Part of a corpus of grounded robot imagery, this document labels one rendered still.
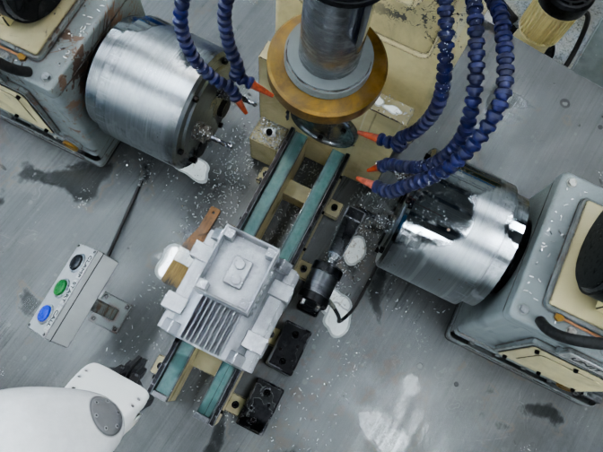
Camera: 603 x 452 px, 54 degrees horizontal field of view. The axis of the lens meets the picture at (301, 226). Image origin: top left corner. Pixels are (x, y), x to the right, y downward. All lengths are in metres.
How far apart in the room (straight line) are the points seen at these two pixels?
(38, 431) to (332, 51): 0.55
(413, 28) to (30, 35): 0.67
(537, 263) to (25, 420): 0.79
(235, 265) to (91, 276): 0.26
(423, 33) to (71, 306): 0.76
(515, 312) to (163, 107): 0.69
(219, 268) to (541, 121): 0.93
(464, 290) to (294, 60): 0.50
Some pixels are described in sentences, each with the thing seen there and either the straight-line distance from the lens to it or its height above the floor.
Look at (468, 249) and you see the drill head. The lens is 1.03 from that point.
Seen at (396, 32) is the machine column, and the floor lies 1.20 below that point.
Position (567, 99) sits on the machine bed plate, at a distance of 1.65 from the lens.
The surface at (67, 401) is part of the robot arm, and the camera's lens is 0.66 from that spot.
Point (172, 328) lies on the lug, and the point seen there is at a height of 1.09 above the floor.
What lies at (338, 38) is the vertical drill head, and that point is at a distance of 0.77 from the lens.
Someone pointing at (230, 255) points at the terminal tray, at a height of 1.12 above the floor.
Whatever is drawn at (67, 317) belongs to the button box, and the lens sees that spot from 1.08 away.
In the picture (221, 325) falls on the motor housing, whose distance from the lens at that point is 1.01.
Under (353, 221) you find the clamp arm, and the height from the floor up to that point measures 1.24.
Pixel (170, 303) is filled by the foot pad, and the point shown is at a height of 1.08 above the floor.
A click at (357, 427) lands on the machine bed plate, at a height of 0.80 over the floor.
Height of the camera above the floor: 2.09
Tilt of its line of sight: 74 degrees down
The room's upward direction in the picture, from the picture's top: 12 degrees clockwise
